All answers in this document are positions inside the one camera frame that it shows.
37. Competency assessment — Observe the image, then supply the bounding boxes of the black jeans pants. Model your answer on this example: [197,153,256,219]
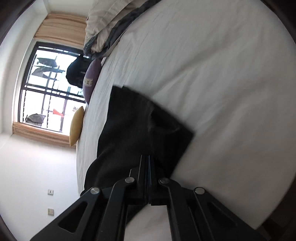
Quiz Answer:
[84,86,194,191]

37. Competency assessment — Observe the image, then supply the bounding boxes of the yellow pillow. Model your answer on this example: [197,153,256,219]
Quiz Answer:
[69,106,85,148]

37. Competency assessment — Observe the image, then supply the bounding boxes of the left beige curtain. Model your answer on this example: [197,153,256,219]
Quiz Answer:
[12,122,70,148]

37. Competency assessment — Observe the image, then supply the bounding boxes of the beige curtain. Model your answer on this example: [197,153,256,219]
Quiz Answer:
[12,122,70,148]
[34,13,86,49]

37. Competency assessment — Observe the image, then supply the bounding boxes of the purple patterned pillow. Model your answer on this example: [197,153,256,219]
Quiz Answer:
[83,58,102,104]

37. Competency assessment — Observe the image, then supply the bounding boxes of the white bed mattress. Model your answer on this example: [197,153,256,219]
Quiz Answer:
[77,1,295,228]

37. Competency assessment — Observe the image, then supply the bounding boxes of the right beige curtain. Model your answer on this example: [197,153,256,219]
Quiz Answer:
[34,13,86,49]

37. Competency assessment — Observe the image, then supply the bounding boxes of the beige grey folded duvet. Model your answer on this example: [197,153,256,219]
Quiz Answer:
[83,0,159,57]

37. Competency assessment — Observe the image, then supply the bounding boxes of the white wall socket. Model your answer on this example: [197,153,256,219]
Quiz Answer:
[48,208,54,216]

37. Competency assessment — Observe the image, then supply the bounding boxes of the black window door frame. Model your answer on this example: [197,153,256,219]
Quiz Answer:
[17,42,90,135]

